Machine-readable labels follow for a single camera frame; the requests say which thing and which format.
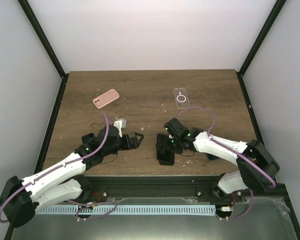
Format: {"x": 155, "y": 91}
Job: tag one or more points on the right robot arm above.
{"x": 257, "y": 168}

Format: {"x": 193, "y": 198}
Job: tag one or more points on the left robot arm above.
{"x": 21, "y": 199}

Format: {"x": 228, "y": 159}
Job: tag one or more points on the right black frame post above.
{"x": 270, "y": 20}

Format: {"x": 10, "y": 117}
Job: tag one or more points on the black phone case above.
{"x": 165, "y": 158}

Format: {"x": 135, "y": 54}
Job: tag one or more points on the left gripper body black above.
{"x": 127, "y": 146}

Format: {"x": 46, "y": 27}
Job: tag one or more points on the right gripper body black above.
{"x": 173, "y": 146}

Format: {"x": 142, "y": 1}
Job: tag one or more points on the light blue cable duct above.
{"x": 192, "y": 210}

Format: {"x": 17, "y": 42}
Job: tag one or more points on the blue smartphone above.
{"x": 212, "y": 157}

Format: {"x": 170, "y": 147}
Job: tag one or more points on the pink phone case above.
{"x": 105, "y": 98}

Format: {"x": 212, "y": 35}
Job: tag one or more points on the clear magsafe phone case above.
{"x": 181, "y": 98}

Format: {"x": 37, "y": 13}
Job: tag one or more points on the black frame post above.
{"x": 34, "y": 22}
{"x": 270, "y": 20}

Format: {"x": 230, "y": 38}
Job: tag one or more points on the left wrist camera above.
{"x": 120, "y": 124}

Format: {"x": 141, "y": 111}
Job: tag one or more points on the left black frame post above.
{"x": 34, "y": 22}

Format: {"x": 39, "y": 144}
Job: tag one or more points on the black aluminium front rail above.
{"x": 153, "y": 186}

